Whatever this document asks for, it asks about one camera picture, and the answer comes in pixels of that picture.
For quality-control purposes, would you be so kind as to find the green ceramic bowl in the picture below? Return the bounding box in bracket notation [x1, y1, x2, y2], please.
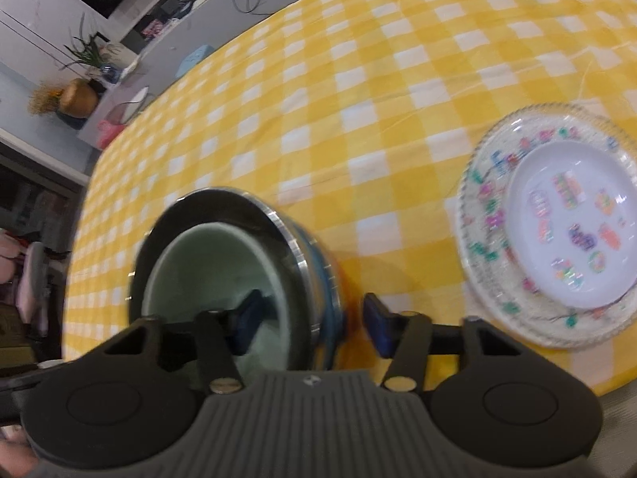
[142, 224, 295, 374]

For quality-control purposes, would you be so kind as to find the blue steel bowl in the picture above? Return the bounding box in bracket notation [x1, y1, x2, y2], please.
[130, 186, 345, 374]

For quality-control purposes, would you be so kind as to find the light blue stool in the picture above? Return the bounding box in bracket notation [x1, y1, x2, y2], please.
[176, 45, 216, 80]

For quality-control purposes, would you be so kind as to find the small white printed plate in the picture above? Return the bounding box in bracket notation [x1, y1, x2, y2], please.
[502, 140, 637, 310]

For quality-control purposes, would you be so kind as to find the pink basket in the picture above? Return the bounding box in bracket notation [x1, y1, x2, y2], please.
[97, 119, 127, 149]

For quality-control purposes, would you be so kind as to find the white baby seat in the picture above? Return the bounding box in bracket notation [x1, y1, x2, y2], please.
[107, 87, 150, 125]

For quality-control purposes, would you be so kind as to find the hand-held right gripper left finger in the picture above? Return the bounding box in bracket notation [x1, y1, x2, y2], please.
[102, 289, 264, 395]

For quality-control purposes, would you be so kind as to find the gold vase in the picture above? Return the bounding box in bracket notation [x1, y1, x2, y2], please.
[59, 78, 99, 118]

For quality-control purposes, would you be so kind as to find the yellow checked tablecloth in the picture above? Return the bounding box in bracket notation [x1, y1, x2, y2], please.
[62, 0, 637, 400]

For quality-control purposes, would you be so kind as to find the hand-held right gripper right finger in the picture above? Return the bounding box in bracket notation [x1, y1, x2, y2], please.
[362, 293, 529, 393]

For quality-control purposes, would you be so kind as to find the plant in blue vase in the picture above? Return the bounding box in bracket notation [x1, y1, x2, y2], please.
[57, 12, 125, 83]

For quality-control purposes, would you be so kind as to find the person's left hand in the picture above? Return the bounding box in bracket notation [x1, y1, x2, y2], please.
[0, 439, 39, 478]

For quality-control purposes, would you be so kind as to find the white fruit pattern plate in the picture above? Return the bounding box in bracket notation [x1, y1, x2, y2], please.
[457, 110, 637, 350]

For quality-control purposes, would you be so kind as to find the pink grey chair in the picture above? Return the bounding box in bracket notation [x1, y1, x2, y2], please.
[0, 231, 51, 339]

